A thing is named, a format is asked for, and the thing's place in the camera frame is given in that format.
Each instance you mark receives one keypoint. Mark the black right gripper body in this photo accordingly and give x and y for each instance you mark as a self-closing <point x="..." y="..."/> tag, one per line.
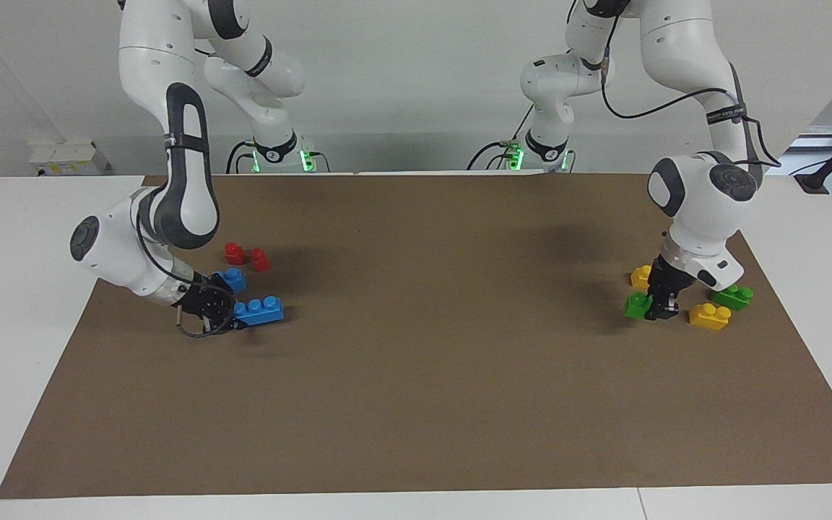
<point x="206" y="307"/>

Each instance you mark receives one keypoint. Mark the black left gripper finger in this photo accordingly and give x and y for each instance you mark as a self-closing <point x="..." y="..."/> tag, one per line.
<point x="655" y="305"/>
<point x="672" y="305"/>

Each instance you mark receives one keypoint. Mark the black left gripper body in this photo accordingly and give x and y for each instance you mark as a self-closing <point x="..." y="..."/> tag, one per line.
<point x="667" y="280"/>

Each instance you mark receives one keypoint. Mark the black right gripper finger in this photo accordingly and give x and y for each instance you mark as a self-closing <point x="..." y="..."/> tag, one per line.
<point x="240" y="324"/>
<point x="231" y="297"/>

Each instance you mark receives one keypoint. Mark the green two-stud toy block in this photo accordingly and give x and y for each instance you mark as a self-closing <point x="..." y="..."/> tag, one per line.
<point x="635" y="306"/>
<point x="734" y="297"/>

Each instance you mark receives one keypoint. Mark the blue three-stud toy block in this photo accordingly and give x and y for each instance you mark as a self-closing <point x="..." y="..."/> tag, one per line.
<point x="234" y="279"/>
<point x="261" y="311"/>

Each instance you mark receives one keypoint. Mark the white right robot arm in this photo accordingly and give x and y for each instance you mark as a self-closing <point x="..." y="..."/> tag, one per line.
<point x="149" y="72"/>

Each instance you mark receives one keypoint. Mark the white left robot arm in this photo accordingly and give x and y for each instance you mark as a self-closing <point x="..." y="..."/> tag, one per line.
<point x="705" y="202"/>

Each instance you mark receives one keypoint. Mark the yellow two-stud toy block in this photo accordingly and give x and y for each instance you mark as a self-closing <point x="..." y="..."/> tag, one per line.
<point x="640" y="276"/>
<point x="708" y="318"/>

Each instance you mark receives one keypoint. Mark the red one-stud toy block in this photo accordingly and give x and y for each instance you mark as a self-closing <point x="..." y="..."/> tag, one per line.
<point x="261" y="261"/>
<point x="234" y="254"/>

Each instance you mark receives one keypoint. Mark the brown table mat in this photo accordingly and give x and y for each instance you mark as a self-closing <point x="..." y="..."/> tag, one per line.
<point x="416" y="390"/>

